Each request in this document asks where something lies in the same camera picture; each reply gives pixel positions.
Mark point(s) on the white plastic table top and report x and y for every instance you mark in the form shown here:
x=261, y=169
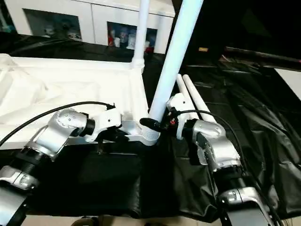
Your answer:
x=70, y=77

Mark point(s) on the small yellow label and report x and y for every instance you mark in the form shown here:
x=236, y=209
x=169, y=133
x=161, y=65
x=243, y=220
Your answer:
x=203, y=49

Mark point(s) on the white plastic table leg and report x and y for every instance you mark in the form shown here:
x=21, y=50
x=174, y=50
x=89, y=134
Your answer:
x=142, y=28
x=174, y=47
x=198, y=96
x=185, y=94

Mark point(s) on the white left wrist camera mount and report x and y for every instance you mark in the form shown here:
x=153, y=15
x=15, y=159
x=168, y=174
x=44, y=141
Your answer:
x=110, y=120

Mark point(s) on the small white bottle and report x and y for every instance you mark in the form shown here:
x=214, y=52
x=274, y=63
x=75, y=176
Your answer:
x=131, y=42
x=147, y=45
x=116, y=42

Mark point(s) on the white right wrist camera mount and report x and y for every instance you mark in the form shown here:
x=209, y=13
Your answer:
x=181, y=103

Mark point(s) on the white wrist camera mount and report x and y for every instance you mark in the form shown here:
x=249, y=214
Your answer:
x=110, y=120
x=181, y=103

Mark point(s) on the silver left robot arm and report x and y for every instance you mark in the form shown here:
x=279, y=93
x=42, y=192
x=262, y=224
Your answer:
x=54, y=134

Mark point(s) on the black table mat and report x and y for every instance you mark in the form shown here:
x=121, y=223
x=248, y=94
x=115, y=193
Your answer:
x=105, y=176

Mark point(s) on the long black bar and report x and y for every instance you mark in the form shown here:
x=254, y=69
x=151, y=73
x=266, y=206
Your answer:
x=263, y=54

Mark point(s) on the white flat panel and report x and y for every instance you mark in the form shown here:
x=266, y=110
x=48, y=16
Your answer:
x=290, y=80

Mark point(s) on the white glass-door cabinet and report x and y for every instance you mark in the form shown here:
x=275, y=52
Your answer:
x=94, y=16

